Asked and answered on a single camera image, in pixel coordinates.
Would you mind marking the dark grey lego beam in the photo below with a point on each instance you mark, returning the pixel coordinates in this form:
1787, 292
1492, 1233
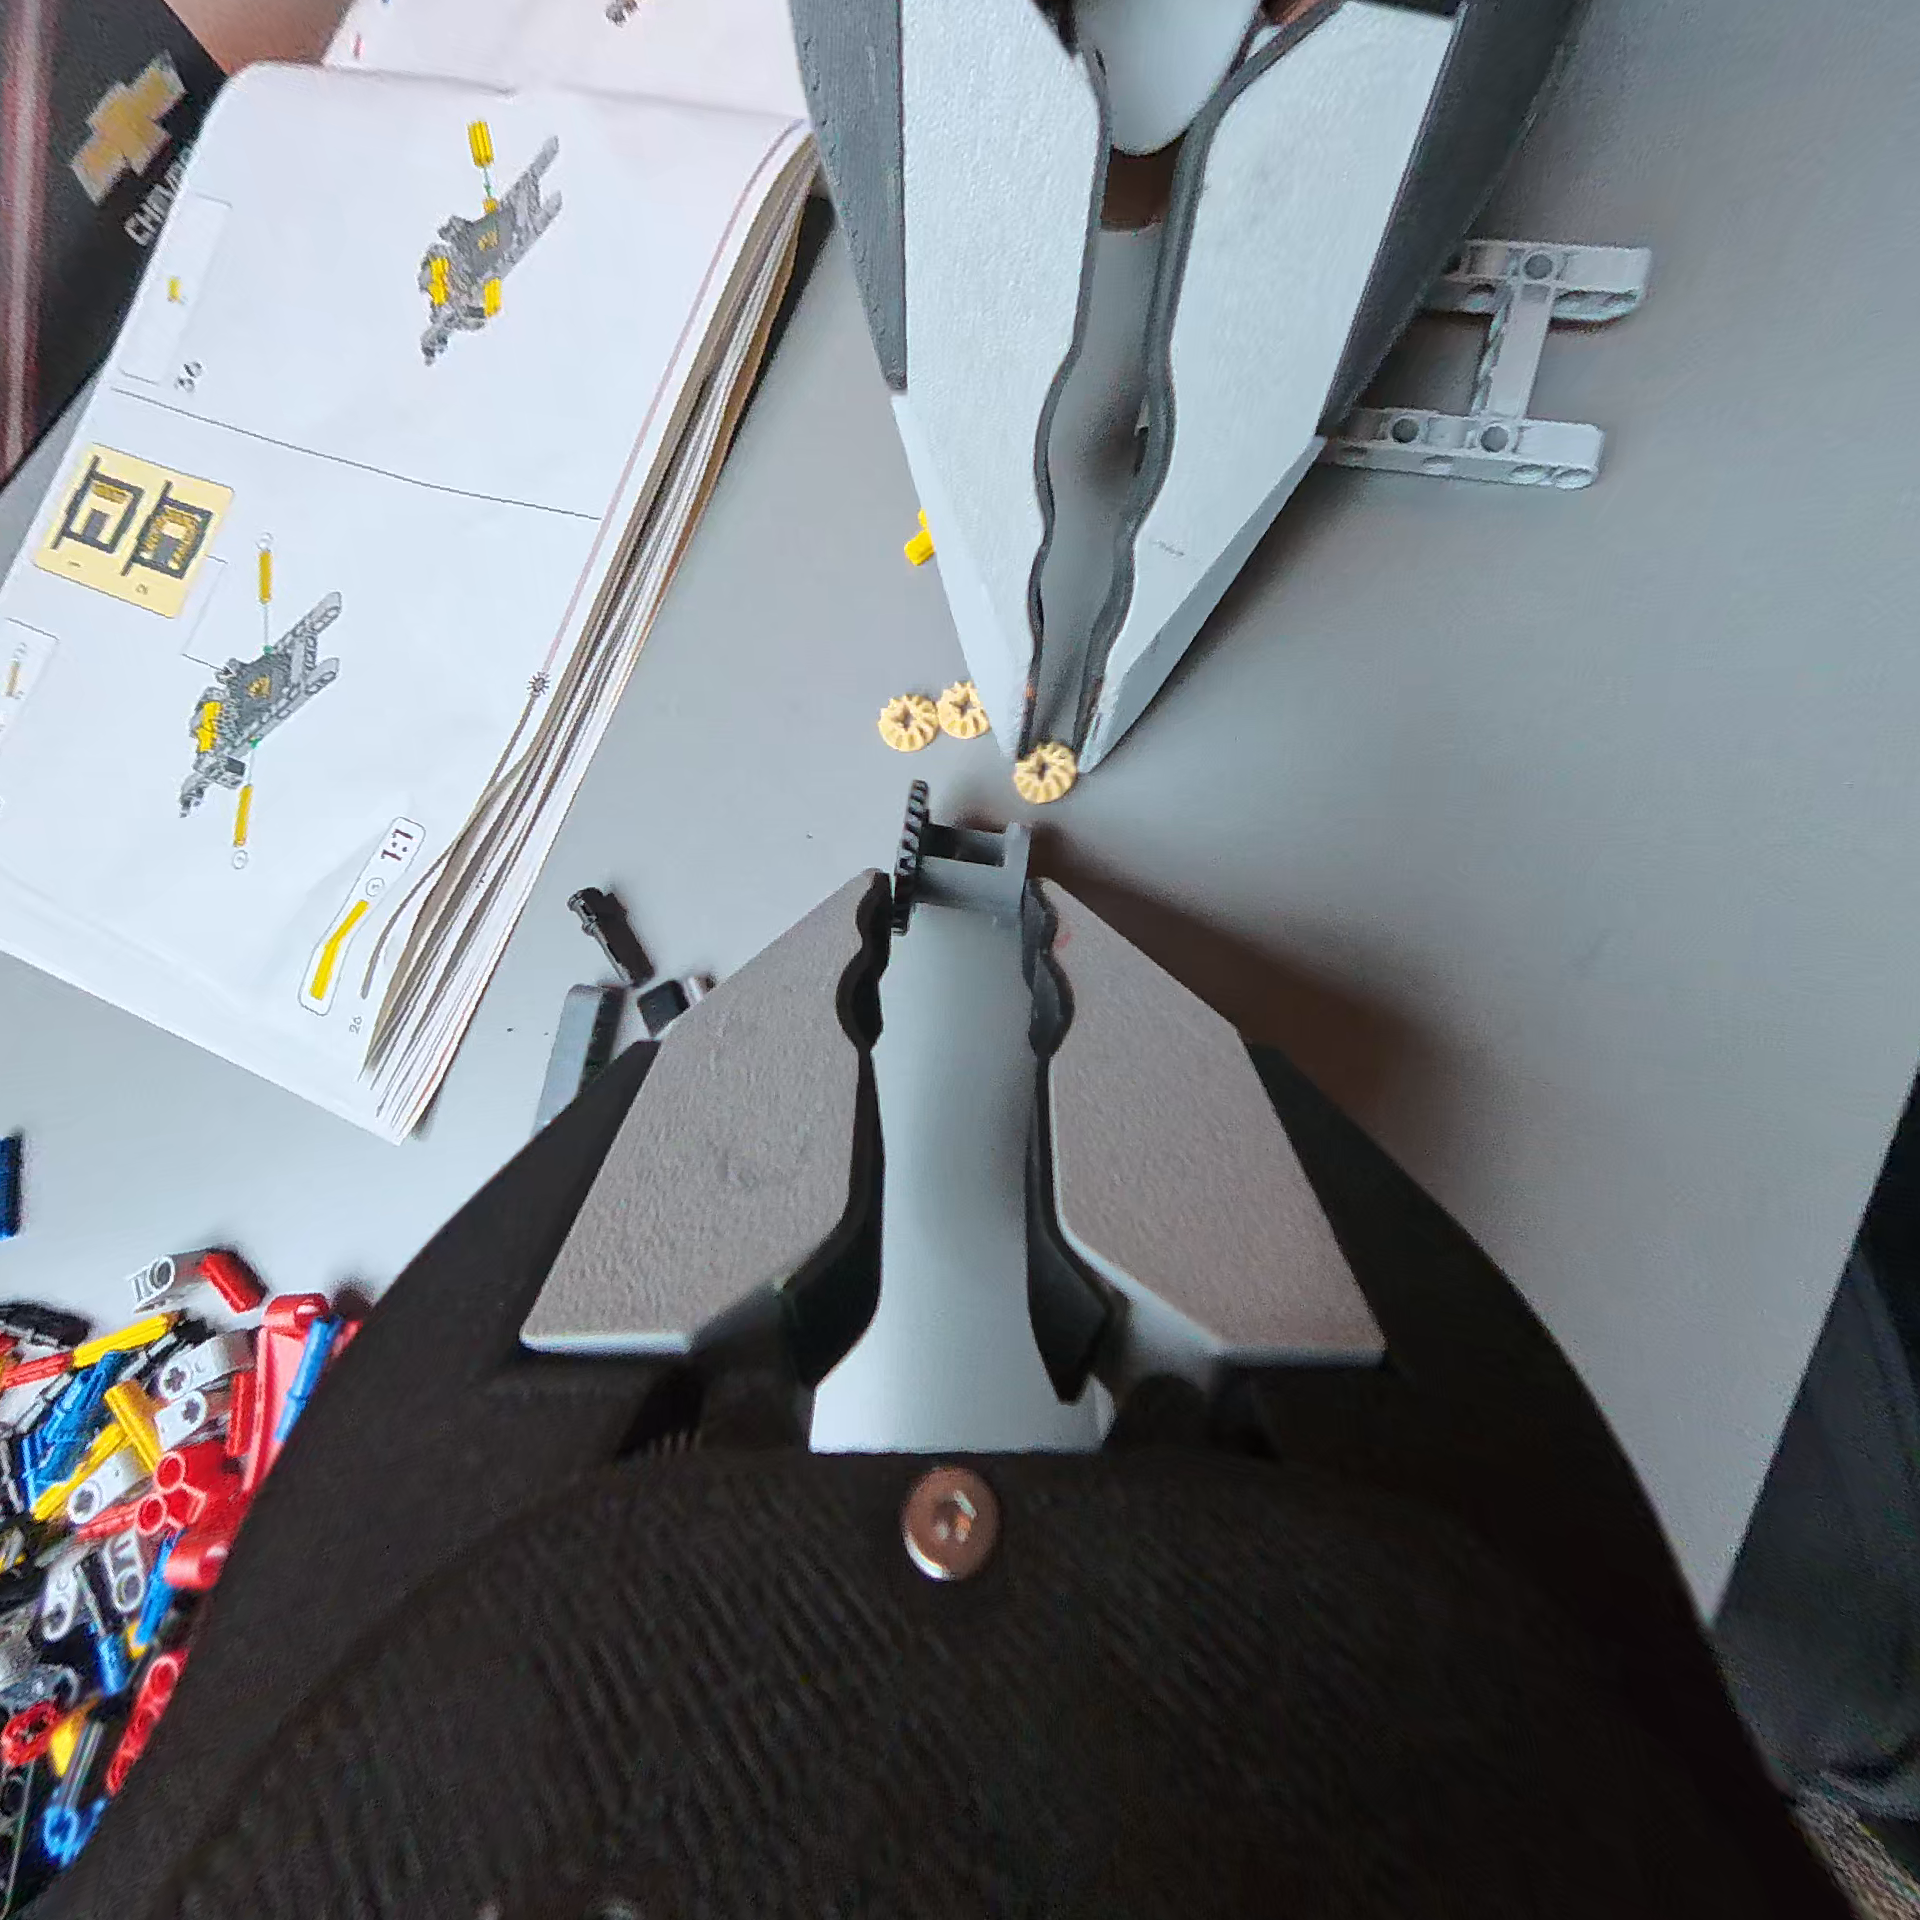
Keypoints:
580, 1058

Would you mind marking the light grey lego frame assembly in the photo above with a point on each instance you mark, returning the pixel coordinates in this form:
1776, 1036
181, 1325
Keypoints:
1539, 276

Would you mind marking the white instruction booklet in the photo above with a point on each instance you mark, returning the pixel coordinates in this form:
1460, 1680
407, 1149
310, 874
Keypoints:
390, 523

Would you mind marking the black lego pin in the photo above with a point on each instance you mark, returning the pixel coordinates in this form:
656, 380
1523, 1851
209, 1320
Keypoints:
609, 927

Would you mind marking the blue lego piece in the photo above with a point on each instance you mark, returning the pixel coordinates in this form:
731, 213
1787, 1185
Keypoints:
7, 1185

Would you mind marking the pile of mixed lego pieces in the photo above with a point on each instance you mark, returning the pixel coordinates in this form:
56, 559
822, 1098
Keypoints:
149, 1500

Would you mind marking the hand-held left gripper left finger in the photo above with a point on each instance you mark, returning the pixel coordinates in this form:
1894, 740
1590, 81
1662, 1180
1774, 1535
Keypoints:
721, 1140

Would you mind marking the dark grey lego differential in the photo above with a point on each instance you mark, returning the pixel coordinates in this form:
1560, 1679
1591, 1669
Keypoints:
974, 874

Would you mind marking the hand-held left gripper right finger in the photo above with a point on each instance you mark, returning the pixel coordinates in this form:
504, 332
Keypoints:
1184, 1170

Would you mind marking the small grey black lego piece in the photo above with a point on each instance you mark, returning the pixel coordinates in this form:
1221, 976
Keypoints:
670, 1002

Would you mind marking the tan bevel gear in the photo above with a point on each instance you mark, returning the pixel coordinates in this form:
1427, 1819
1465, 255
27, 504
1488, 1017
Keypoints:
908, 722
1044, 773
960, 708

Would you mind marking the black lego set box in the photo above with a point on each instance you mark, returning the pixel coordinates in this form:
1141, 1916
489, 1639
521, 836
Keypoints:
91, 149

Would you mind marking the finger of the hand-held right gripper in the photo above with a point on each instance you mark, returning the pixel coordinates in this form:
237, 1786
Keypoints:
1277, 300
991, 300

